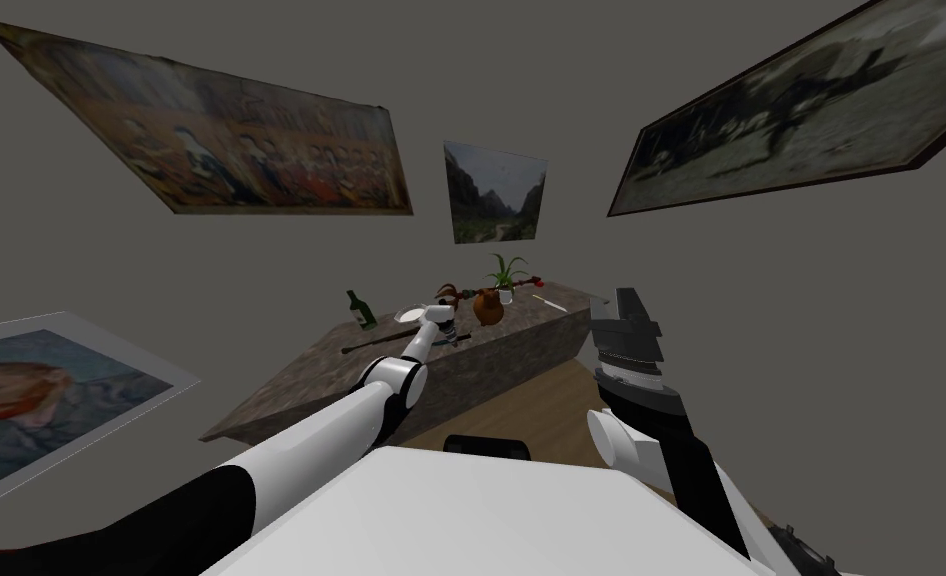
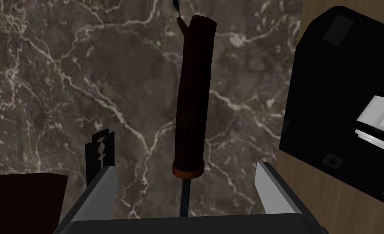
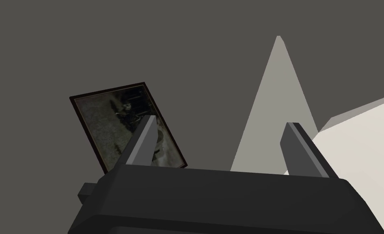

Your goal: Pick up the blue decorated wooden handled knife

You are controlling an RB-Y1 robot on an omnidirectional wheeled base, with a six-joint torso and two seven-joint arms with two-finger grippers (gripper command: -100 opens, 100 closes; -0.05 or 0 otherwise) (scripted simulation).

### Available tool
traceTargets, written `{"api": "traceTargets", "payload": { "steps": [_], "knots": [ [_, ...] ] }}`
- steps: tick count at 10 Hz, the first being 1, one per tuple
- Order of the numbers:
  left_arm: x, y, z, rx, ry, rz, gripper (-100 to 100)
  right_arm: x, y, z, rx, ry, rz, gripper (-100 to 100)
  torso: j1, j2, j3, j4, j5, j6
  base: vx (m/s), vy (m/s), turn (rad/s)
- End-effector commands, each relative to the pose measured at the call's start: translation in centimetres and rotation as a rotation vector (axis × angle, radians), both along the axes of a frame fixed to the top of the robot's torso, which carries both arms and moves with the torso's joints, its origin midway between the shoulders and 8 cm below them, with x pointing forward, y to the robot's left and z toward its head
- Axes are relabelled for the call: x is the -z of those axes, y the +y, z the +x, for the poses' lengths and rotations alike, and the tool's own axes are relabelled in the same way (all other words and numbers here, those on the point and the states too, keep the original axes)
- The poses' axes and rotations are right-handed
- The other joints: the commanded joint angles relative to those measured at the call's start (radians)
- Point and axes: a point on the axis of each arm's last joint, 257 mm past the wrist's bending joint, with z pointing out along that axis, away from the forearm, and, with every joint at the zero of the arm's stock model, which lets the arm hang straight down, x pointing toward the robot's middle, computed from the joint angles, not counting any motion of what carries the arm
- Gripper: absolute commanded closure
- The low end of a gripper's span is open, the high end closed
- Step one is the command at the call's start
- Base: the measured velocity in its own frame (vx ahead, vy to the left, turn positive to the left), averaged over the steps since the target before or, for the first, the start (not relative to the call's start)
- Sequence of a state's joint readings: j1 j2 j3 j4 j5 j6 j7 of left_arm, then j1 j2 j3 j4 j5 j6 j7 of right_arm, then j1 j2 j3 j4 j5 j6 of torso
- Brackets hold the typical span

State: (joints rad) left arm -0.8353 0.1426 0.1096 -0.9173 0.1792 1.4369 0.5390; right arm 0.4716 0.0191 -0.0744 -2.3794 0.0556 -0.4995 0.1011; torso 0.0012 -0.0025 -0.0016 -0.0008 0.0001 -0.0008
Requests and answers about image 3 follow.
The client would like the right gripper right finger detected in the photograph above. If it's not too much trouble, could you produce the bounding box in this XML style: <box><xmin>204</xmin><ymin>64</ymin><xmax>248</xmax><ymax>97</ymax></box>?
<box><xmin>280</xmin><ymin>122</ymin><xmax>339</xmax><ymax>179</ymax></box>

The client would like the dark framed wall picture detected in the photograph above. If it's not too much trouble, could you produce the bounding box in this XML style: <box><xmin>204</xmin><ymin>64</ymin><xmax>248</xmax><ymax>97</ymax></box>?
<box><xmin>69</xmin><ymin>82</ymin><xmax>188</xmax><ymax>175</ymax></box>

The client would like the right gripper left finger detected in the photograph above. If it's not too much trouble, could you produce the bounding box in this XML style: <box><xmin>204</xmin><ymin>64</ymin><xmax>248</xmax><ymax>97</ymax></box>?
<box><xmin>116</xmin><ymin>115</ymin><xmax>158</xmax><ymax>167</ymax></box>

